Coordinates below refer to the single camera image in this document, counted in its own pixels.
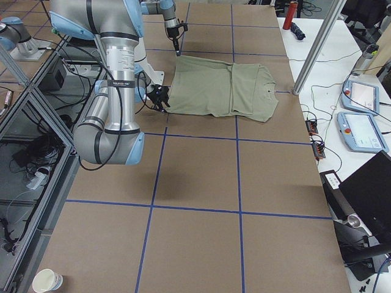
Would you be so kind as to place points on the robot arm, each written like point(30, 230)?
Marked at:
point(166, 8)
point(109, 133)

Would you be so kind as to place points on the grey water bottle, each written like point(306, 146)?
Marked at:
point(366, 58)

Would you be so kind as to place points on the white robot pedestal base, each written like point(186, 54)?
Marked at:
point(140, 59)

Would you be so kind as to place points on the red bottle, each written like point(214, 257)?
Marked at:
point(290, 15)

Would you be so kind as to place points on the near teach pendant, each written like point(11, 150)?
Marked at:
point(361, 133)

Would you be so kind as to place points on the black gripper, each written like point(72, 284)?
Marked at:
point(174, 33)
point(160, 96)

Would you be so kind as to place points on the black laptop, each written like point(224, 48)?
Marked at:
point(361, 207)

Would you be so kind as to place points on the folded dark blue umbrella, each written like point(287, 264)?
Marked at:
point(294, 28)

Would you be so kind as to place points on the paper cup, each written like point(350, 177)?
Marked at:
point(47, 280)

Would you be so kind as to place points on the aluminium frame post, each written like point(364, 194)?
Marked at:
point(320, 39)

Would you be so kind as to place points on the teach pendant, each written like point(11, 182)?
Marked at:
point(361, 133)
point(360, 97)

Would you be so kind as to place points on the olive green long-sleeve shirt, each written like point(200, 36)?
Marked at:
point(221, 89)

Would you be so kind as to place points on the far teach pendant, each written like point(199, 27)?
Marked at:
point(360, 97)

